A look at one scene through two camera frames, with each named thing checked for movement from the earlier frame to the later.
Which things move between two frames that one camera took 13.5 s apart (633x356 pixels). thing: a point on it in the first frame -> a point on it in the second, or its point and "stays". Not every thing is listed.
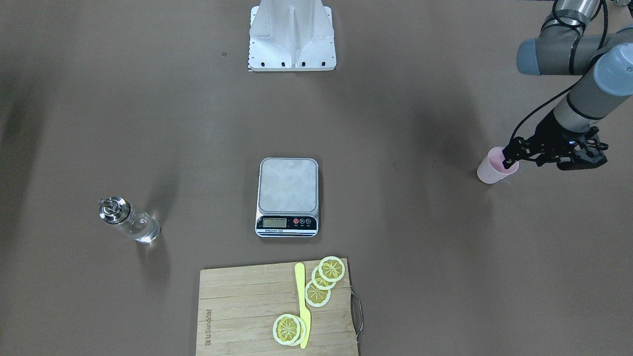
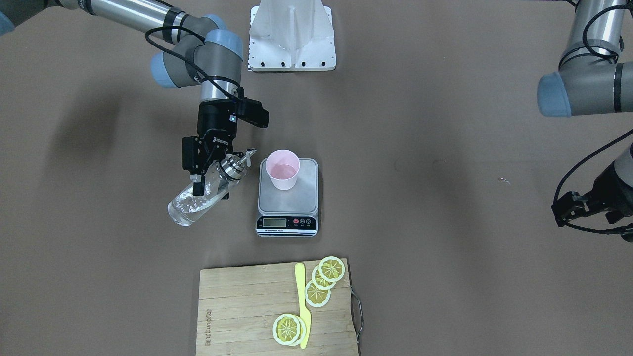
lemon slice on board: [289, 330] stays
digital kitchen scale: [288, 197] stays
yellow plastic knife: [299, 270] stays
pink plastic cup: [491, 170] -> [283, 165]
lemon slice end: [317, 297] stays
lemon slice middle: [319, 282] stays
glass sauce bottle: [142, 226] -> [222, 176]
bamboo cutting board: [238, 306] stays
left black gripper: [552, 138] -> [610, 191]
